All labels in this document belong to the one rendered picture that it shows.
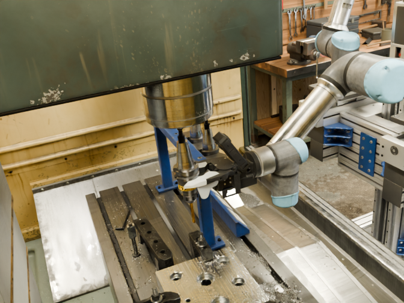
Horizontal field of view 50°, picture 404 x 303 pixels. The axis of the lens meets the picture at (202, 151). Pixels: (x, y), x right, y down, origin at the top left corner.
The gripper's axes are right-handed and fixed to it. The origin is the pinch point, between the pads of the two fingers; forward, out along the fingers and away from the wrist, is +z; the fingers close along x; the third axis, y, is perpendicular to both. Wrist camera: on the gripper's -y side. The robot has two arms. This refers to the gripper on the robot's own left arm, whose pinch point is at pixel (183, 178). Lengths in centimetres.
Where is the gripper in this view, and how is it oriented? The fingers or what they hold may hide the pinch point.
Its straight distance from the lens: 106.1
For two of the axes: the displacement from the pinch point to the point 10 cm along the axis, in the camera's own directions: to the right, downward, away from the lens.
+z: -9.0, 2.6, -3.4
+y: 0.9, 9.0, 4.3
